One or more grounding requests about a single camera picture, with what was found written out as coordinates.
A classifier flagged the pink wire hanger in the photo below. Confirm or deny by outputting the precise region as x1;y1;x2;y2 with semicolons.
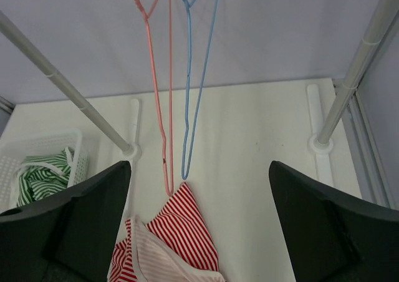
134;0;175;197

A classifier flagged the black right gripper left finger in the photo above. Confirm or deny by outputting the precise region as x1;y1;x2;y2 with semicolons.
1;161;131;281

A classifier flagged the grey clothes rack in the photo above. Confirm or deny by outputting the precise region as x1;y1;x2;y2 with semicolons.
1;0;398;185

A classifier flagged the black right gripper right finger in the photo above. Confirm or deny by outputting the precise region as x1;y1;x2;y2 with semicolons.
269;161;398;281

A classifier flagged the clear plastic basket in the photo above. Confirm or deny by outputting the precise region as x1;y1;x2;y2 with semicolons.
1;129;89;212

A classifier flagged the blue wire hanger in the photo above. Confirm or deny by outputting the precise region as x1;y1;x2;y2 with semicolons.
181;0;219;181

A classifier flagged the red striped tank top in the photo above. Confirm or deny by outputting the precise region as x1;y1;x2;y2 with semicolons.
107;182;225;281

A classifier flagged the green striped tank top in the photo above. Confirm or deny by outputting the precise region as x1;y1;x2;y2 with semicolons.
16;147;74;207

